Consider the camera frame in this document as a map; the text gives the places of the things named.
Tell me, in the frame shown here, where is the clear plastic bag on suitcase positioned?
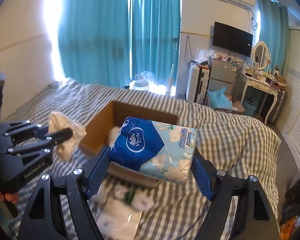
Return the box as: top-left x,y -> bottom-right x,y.
192,49 -> 215,64

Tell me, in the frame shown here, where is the clear water jug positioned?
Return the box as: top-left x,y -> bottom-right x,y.
132,74 -> 149,91

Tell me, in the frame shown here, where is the teal curtain by wardrobe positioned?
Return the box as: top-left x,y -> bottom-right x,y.
257,0 -> 289,75

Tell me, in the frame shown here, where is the oval vanity mirror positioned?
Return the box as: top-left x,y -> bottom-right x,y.
251,41 -> 270,70

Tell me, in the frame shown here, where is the clear plastic packet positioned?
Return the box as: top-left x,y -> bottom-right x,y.
92,185 -> 142,239

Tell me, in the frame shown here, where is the narrow teal curtain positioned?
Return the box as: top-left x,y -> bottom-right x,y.
130,0 -> 181,85

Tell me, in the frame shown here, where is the brown cardboard box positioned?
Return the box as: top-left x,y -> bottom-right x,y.
79,101 -> 181,189

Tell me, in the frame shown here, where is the person's left hand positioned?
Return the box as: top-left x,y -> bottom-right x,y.
0,191 -> 19,204

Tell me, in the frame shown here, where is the blue tissue pack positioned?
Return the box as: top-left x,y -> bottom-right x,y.
109,116 -> 197,184

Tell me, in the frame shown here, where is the blue plastic bag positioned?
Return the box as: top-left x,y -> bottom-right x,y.
207,87 -> 232,109

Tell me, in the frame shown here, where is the teal laundry basket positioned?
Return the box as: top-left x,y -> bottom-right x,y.
242,99 -> 257,116

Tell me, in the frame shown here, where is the large teal curtain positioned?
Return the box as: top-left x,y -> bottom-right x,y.
58,0 -> 130,87

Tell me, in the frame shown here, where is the white suitcase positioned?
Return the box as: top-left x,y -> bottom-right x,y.
186,64 -> 210,104

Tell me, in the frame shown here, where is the cardboard box on floor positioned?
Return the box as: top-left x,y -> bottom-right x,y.
214,95 -> 245,114

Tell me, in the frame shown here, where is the black wall television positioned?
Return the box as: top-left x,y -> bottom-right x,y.
212,22 -> 253,57

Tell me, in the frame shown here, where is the white dressing table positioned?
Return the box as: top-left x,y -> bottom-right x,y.
239,73 -> 279,125

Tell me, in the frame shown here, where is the white sock pile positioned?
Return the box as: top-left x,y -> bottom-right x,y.
107,126 -> 121,147

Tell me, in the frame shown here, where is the white louvred wardrobe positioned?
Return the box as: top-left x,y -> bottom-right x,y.
277,27 -> 300,167

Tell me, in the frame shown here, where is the silver mini fridge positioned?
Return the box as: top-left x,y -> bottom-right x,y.
207,58 -> 238,95

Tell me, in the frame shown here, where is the cream cloth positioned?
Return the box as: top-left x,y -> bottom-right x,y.
48,111 -> 87,161

